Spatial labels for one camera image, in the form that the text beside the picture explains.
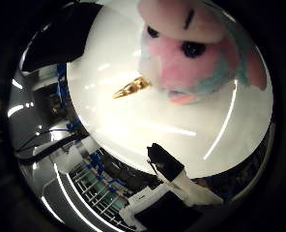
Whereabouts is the black cable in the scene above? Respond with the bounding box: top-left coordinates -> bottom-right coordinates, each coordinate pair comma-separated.
15,128 -> 89,163

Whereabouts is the white wire rack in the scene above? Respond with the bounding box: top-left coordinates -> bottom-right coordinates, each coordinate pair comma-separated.
67,159 -> 136,230

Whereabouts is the black fabric container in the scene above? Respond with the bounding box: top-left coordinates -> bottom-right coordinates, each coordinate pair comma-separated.
21,2 -> 102,73

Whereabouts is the blue chair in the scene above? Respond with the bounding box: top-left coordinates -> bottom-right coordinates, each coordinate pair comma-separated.
55,63 -> 73,109

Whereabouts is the pastel unicorn plush toy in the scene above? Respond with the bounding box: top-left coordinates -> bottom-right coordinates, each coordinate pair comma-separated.
112,0 -> 269,106

